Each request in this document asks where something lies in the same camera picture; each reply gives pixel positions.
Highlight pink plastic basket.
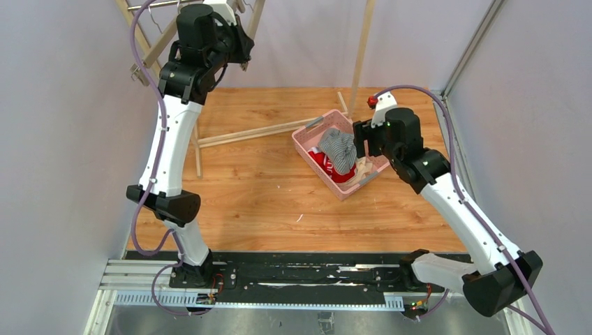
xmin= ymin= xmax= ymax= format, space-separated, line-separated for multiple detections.
xmin=292 ymin=110 xmax=390 ymax=200

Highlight wooden clothes rack frame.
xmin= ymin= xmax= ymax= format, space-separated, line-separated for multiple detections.
xmin=115 ymin=1 xmax=376 ymax=178

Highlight empty wooden clip hanger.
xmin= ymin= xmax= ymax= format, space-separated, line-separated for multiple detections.
xmin=130 ymin=20 xmax=177 ymax=87

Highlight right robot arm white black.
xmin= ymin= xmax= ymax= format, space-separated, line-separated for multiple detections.
xmin=353 ymin=107 xmax=543 ymax=317

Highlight red underwear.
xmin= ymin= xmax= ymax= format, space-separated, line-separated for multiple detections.
xmin=307 ymin=147 xmax=357 ymax=184

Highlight grey striped underwear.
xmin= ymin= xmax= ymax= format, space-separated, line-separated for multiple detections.
xmin=318 ymin=128 xmax=357 ymax=175

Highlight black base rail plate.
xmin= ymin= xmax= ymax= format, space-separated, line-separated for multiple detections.
xmin=125 ymin=251 xmax=452 ymax=313

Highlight wooden clip hanger striped underwear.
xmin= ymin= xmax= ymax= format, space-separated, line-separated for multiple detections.
xmin=246 ymin=0 xmax=266 ymax=40

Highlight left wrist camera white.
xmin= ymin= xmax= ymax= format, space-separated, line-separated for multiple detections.
xmin=203 ymin=0 xmax=237 ymax=26

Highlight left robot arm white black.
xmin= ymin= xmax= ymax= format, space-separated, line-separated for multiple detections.
xmin=126 ymin=1 xmax=254 ymax=288

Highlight cream underwear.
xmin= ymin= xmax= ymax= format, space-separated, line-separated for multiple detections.
xmin=342 ymin=157 xmax=383 ymax=188

